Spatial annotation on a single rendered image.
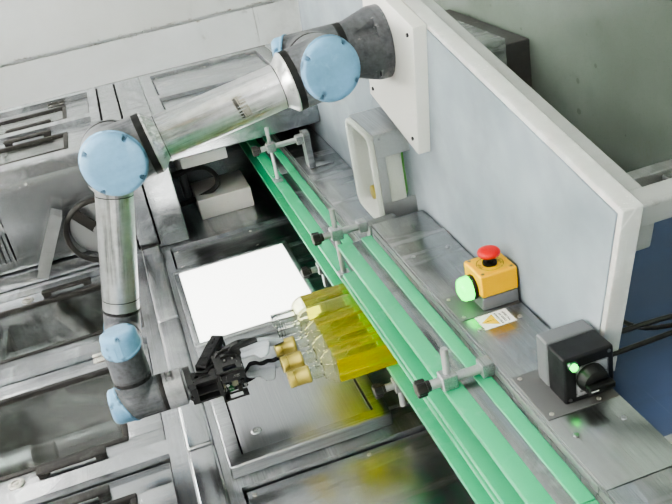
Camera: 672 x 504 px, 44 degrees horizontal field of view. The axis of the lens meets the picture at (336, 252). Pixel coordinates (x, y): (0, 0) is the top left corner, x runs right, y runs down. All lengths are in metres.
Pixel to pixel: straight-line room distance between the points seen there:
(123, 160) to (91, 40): 3.80
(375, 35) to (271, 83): 0.27
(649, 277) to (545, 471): 0.52
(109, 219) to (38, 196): 0.95
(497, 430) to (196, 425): 0.78
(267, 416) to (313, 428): 0.12
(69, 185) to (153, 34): 2.79
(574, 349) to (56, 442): 1.22
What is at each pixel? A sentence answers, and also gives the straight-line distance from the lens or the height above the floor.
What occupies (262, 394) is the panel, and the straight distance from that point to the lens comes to 1.86.
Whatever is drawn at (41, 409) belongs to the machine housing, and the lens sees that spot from 2.15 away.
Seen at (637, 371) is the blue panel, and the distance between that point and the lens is 1.37.
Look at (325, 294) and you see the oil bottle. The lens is 1.86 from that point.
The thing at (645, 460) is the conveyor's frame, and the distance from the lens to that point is 1.19.
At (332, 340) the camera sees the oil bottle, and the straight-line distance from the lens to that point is 1.70.
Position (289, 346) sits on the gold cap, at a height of 1.13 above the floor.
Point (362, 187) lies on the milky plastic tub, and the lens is 2.03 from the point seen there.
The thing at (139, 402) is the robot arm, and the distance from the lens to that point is 1.70.
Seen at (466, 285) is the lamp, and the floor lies 0.84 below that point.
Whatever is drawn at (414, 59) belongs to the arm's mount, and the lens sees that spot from 1.61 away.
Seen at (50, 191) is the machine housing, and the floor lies 1.59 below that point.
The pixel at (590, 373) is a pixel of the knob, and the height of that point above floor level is 0.80.
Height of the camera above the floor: 1.31
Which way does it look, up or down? 11 degrees down
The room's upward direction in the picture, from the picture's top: 107 degrees counter-clockwise
